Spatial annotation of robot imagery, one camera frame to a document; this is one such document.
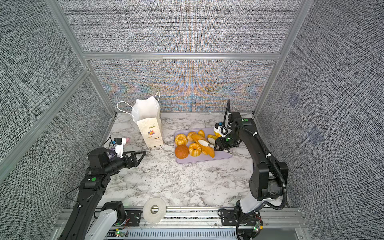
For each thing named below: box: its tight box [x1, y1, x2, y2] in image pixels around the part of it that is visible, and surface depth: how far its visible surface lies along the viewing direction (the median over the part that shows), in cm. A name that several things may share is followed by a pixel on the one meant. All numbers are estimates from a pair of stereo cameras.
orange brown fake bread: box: [175, 144, 189, 159], surface depth 96 cm
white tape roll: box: [142, 197, 167, 224], surface depth 77 cm
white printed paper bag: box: [116, 91, 164, 148], surface depth 92 cm
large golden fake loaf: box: [191, 133, 215, 158], surface depth 94 cm
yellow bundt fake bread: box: [175, 134, 188, 146], surface depth 102 cm
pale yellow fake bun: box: [187, 131, 197, 142], surface depth 102 cm
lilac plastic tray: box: [174, 127, 233, 164], surface depth 96 cm
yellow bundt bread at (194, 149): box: [188, 142, 202, 157], surface depth 97 cm
